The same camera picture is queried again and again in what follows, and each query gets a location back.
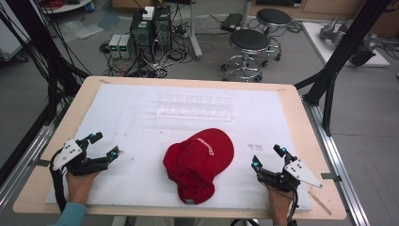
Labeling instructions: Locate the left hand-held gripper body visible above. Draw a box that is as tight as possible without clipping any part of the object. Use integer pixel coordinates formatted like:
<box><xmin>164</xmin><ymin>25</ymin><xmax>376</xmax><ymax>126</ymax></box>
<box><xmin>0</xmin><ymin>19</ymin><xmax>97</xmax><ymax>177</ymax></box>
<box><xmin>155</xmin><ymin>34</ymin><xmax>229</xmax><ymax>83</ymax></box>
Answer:
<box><xmin>51</xmin><ymin>137</ymin><xmax>111</xmax><ymax>177</ymax></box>

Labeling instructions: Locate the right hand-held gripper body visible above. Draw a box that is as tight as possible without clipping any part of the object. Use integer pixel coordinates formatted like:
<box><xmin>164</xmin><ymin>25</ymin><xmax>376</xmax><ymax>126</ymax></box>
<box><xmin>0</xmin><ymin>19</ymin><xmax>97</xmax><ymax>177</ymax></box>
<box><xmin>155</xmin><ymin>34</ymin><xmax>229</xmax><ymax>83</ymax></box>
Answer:
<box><xmin>257</xmin><ymin>154</ymin><xmax>324</xmax><ymax>194</ymax></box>

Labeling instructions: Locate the red baseball cap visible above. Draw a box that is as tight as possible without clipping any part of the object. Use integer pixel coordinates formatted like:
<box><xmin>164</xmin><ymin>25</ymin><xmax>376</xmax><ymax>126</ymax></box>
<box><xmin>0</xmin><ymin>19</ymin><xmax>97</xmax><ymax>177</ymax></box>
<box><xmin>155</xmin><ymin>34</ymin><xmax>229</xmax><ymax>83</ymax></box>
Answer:
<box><xmin>162</xmin><ymin>127</ymin><xmax>235</xmax><ymax>205</ymax></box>

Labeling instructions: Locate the person's right hand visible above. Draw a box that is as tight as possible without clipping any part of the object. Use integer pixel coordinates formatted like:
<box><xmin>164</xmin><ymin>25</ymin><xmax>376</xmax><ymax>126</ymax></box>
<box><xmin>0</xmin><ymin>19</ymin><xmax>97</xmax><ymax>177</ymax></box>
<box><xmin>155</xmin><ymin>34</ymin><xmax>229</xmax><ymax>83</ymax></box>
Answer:
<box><xmin>266</xmin><ymin>184</ymin><xmax>295</xmax><ymax>218</ymax></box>

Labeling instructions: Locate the person's left hand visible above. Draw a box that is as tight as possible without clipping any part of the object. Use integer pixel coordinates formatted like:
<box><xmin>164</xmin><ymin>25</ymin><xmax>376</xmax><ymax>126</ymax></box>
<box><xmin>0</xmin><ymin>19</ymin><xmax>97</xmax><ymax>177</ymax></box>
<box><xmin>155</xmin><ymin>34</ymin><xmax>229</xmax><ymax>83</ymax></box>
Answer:
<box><xmin>65</xmin><ymin>169</ymin><xmax>102</xmax><ymax>206</ymax></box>

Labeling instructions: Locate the grey metal table clip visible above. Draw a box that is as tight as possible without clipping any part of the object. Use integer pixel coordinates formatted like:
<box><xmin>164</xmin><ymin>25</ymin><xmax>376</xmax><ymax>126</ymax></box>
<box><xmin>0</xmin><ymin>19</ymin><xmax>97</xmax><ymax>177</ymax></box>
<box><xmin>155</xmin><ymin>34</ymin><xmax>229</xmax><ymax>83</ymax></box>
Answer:
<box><xmin>29</xmin><ymin>158</ymin><xmax>52</xmax><ymax>168</ymax></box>
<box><xmin>320</xmin><ymin>172</ymin><xmax>343</xmax><ymax>184</ymax></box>

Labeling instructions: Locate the thin wooden stick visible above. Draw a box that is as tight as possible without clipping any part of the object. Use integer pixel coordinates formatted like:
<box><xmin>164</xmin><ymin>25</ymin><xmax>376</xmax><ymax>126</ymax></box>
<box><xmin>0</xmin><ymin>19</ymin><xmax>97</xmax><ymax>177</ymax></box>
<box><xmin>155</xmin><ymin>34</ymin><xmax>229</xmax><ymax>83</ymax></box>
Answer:
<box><xmin>307</xmin><ymin>189</ymin><xmax>333</xmax><ymax>217</ymax></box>

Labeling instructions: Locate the white table cloth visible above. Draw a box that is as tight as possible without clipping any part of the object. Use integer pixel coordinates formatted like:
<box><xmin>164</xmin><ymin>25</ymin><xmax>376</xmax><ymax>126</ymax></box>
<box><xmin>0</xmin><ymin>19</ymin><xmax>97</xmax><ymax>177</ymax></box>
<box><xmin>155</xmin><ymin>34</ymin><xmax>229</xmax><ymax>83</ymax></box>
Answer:
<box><xmin>45</xmin><ymin>83</ymin><xmax>313</xmax><ymax>212</ymax></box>

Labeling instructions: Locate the clear acrylic rack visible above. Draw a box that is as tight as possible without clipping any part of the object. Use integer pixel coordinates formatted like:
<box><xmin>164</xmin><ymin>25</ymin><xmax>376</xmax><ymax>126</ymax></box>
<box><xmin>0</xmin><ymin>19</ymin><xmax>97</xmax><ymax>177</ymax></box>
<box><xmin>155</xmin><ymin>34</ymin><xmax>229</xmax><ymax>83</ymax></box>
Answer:
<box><xmin>154</xmin><ymin>92</ymin><xmax>235</xmax><ymax>122</ymax></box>

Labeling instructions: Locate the grey power supply unit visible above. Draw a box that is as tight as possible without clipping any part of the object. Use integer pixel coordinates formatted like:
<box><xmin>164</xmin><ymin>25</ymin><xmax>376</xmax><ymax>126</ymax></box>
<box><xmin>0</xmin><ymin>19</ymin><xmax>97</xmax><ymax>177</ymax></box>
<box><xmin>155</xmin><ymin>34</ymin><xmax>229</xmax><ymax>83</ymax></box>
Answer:
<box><xmin>107</xmin><ymin>33</ymin><xmax>123</xmax><ymax>59</ymax></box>
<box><xmin>119</xmin><ymin>34</ymin><xmax>136</xmax><ymax>60</ymax></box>

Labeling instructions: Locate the black round stool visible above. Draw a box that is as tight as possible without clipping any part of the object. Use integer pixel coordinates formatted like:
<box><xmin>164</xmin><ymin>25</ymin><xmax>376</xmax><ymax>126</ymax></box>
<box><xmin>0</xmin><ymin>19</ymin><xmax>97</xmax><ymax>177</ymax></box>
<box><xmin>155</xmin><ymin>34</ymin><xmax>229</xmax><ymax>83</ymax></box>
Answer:
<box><xmin>255</xmin><ymin>8</ymin><xmax>294</xmax><ymax>69</ymax></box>
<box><xmin>220</xmin><ymin>28</ymin><xmax>272</xmax><ymax>84</ymax></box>

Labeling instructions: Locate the black computer tower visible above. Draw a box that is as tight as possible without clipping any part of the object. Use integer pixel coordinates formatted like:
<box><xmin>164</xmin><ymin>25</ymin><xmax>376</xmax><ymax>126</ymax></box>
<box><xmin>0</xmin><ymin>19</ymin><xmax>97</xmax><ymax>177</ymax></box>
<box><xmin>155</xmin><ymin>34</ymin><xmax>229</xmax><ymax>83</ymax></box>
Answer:
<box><xmin>129</xmin><ymin>8</ymin><xmax>156</xmax><ymax>62</ymax></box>
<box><xmin>153</xmin><ymin>5</ymin><xmax>174</xmax><ymax>53</ymax></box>

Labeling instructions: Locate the white floor board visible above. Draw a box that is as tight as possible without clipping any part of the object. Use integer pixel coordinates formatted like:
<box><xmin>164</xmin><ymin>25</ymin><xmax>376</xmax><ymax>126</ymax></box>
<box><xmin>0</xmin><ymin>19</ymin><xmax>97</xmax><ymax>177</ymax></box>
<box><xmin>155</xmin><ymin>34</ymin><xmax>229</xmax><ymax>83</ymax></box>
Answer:
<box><xmin>301</xmin><ymin>21</ymin><xmax>391</xmax><ymax>68</ymax></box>

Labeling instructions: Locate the grey robot part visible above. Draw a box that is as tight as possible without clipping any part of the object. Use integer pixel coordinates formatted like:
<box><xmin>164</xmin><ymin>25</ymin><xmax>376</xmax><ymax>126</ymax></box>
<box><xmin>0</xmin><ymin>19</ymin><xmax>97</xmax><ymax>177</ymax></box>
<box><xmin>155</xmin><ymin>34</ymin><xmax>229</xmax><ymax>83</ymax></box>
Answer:
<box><xmin>319</xmin><ymin>16</ymin><xmax>378</xmax><ymax>67</ymax></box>

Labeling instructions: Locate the white box on tower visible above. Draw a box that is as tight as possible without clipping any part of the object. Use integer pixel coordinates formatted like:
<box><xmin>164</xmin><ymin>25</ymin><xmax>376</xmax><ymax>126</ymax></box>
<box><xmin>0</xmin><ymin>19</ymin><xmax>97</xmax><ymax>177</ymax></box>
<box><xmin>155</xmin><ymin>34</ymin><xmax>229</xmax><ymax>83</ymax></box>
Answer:
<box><xmin>142</xmin><ymin>6</ymin><xmax>156</xmax><ymax>22</ymax></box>

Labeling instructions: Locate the flat black case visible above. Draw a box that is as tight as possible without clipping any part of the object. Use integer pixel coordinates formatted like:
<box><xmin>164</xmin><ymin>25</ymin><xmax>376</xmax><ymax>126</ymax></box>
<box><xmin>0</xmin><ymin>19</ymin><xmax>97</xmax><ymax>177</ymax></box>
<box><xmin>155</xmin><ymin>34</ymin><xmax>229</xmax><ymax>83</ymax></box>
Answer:
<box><xmin>219</xmin><ymin>12</ymin><xmax>244</xmax><ymax>33</ymax></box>

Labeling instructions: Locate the grey metal table leg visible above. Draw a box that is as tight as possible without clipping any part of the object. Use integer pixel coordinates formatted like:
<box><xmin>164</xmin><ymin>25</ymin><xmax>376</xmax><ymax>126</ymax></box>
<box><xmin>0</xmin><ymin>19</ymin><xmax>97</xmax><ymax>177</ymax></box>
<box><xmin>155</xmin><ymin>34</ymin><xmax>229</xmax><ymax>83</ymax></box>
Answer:
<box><xmin>187</xmin><ymin>0</ymin><xmax>204</xmax><ymax>61</ymax></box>

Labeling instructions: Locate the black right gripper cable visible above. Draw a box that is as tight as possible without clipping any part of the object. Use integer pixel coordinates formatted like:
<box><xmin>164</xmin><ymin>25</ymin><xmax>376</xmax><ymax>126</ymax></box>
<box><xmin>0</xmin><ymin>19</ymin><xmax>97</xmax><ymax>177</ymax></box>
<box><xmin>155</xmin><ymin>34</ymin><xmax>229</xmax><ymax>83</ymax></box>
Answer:
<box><xmin>285</xmin><ymin>185</ymin><xmax>301</xmax><ymax>226</ymax></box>

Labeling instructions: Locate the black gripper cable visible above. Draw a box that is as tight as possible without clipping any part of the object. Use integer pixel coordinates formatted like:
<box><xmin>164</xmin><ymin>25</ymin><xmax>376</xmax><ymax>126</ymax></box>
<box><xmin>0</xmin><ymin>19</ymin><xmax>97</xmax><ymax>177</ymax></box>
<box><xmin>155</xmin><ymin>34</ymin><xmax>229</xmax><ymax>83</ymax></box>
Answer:
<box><xmin>49</xmin><ymin>150</ymin><xmax>69</xmax><ymax>214</ymax></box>
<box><xmin>285</xmin><ymin>185</ymin><xmax>301</xmax><ymax>226</ymax></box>

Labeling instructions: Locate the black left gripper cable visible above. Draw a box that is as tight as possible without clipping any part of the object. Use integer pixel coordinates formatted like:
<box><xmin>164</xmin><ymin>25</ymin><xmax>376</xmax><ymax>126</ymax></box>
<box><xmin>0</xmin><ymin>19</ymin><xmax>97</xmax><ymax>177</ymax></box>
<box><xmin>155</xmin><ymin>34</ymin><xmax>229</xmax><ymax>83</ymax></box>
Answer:
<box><xmin>49</xmin><ymin>150</ymin><xmax>69</xmax><ymax>214</ymax></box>

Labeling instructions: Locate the aluminium rail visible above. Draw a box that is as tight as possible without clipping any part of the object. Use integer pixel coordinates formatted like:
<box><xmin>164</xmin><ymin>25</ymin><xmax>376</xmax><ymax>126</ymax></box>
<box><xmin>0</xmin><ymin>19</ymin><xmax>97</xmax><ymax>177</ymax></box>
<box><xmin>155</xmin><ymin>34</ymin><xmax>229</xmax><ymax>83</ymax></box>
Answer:
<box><xmin>302</xmin><ymin>98</ymin><xmax>372</xmax><ymax>226</ymax></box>
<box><xmin>0</xmin><ymin>123</ymin><xmax>57</xmax><ymax>210</ymax></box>

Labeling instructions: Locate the tangle of floor cables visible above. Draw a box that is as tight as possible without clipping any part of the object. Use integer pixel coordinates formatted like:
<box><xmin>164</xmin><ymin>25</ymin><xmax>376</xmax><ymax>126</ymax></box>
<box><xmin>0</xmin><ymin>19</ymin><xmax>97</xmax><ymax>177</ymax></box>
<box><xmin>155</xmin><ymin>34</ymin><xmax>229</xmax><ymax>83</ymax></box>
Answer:
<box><xmin>99</xmin><ymin>18</ymin><xmax>197</xmax><ymax>79</ymax></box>

